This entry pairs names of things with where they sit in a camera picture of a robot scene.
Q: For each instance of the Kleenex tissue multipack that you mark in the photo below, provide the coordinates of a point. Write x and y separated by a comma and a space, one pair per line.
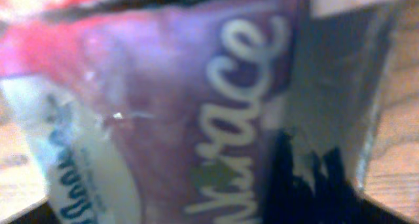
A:
167, 111

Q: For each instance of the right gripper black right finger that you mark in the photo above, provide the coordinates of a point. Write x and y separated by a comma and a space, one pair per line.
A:
290, 198

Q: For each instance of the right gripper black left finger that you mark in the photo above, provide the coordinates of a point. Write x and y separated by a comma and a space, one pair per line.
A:
41, 214

